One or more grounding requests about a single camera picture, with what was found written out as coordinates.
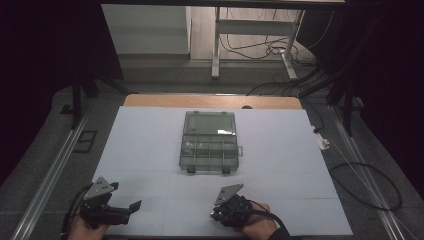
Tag person's right hand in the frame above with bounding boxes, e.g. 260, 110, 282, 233
233, 202, 279, 240

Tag hand-held gripper black cable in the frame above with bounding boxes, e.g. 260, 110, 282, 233
248, 199, 291, 240
61, 182, 94, 236

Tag white cabinet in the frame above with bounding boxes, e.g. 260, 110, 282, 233
101, 3, 193, 56

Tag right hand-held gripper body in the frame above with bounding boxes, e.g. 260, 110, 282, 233
214, 183, 254, 228

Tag metal floor rail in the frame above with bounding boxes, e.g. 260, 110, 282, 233
328, 104, 411, 240
9, 99, 94, 240

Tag left hand-held gripper black cable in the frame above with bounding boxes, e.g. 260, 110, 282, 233
61, 182, 94, 236

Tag black metal stand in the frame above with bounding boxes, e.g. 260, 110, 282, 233
298, 66, 364, 138
59, 66, 129, 131

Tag tangle of black floor cables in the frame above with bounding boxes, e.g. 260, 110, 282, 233
219, 8, 321, 98

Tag white desk frame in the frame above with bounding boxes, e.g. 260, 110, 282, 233
211, 6, 306, 81

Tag black looped floor cable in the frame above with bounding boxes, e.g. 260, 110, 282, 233
328, 162, 403, 212

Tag white table cover sheet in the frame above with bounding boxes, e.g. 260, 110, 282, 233
91, 105, 354, 238

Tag clear plastic compartment box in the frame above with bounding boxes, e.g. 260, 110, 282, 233
178, 110, 244, 175

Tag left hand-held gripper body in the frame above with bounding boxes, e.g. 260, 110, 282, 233
79, 176, 132, 228

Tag right hand-held gripper black cable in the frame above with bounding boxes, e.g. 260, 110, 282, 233
248, 199, 291, 240

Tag person's left hand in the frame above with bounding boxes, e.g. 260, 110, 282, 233
68, 215, 110, 240

